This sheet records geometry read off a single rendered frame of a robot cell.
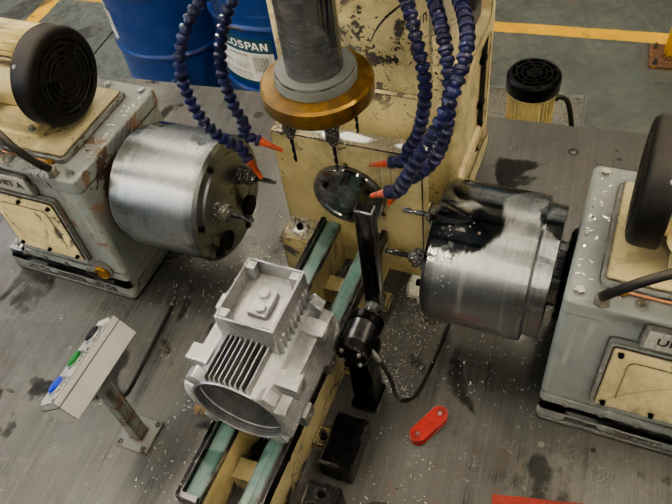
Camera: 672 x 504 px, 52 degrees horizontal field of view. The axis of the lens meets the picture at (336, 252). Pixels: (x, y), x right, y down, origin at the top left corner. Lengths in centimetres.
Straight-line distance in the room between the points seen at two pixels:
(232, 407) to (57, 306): 60
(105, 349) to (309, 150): 51
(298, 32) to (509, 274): 47
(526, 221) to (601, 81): 227
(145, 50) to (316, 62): 223
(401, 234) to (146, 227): 50
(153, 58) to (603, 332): 252
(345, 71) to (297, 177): 37
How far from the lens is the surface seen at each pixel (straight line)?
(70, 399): 116
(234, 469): 127
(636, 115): 319
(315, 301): 111
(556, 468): 130
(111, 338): 119
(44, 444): 148
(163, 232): 133
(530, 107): 213
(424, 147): 98
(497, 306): 111
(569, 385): 122
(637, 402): 120
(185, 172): 128
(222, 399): 119
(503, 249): 109
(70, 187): 136
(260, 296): 108
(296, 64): 105
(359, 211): 100
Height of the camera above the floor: 198
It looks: 50 degrees down
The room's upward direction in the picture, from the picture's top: 10 degrees counter-clockwise
